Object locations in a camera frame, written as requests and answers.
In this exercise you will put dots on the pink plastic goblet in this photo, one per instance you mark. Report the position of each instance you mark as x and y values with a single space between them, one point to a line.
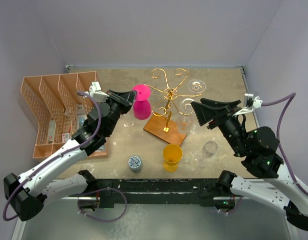
141 105

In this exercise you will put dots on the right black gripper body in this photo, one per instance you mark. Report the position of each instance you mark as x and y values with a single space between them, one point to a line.
231 130

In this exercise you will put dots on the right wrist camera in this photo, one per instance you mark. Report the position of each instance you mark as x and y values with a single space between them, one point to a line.
250 103

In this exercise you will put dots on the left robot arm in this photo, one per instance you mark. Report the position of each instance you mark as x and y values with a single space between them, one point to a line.
24 192

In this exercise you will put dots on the clear wine glass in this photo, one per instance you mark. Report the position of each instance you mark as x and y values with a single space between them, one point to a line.
185 122
196 86
200 160

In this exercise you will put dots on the gold wine glass rack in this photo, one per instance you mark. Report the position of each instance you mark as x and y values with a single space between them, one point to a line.
160 124

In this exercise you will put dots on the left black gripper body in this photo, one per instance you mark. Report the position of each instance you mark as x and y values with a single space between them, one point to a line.
117 108

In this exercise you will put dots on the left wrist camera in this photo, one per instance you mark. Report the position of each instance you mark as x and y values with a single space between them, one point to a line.
96 92

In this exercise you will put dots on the patterned round tin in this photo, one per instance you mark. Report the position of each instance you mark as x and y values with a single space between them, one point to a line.
135 163

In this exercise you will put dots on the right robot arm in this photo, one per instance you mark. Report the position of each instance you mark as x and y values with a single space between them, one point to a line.
258 149

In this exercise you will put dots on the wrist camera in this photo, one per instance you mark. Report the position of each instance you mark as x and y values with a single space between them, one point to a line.
96 92
250 103

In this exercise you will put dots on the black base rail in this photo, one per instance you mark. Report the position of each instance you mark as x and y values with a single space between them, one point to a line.
148 191

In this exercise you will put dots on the pink plastic desk organizer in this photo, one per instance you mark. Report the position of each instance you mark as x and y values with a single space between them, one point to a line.
57 108

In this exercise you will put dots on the yellow plastic goblet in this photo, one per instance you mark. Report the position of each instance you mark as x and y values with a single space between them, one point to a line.
172 154

